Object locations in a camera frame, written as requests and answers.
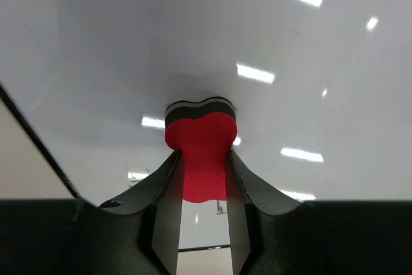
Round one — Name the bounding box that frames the white whiteboard black rim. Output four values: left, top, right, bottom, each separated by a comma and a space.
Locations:
0, 0, 412, 253

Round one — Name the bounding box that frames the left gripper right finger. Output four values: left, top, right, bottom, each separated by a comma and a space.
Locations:
225, 150, 301, 274

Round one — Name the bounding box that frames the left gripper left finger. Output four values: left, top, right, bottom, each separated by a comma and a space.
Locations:
99, 151, 183, 274

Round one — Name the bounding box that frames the red whiteboard eraser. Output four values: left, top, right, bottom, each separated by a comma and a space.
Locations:
165, 97, 238, 204

